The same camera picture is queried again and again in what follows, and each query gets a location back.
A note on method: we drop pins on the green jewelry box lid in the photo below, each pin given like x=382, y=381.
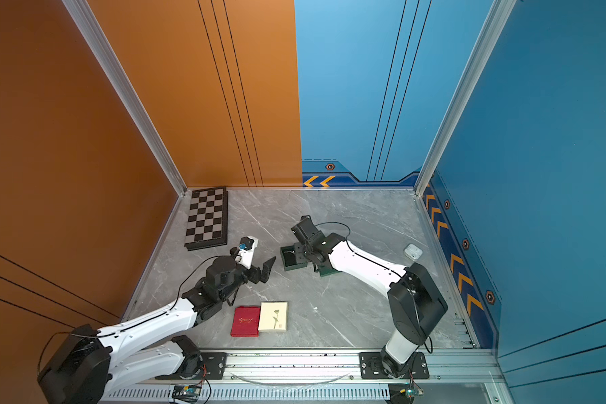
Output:
x=325, y=271

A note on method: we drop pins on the cream booklet with flower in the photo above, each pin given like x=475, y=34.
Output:
x=273, y=317

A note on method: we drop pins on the left green circuit board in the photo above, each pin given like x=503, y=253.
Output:
x=187, y=394

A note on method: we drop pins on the silver aluminium corner post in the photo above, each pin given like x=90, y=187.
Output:
x=90, y=29
x=486, y=41

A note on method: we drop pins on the right green circuit board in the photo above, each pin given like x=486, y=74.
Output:
x=403, y=394

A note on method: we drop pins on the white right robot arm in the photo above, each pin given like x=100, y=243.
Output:
x=416, y=303

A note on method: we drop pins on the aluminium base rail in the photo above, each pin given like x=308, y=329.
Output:
x=330, y=375

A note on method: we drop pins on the silver aluminium corner post right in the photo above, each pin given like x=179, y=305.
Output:
x=486, y=41

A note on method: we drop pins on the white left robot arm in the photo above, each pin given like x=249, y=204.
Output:
x=91, y=363

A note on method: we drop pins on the silver aluminium corner post left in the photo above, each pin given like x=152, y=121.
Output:
x=90, y=29

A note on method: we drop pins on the green circuit board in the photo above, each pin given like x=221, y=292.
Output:
x=187, y=394
x=403, y=394

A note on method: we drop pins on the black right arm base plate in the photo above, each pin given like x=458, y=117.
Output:
x=379, y=365

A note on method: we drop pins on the white earbuds case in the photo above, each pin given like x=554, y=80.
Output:
x=413, y=252

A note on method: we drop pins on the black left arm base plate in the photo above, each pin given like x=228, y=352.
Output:
x=208, y=365

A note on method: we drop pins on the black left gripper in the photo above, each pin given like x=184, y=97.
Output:
x=267, y=267

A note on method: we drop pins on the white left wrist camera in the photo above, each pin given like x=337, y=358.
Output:
x=244, y=252

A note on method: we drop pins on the black and silver chessboard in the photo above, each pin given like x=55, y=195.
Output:
x=207, y=224

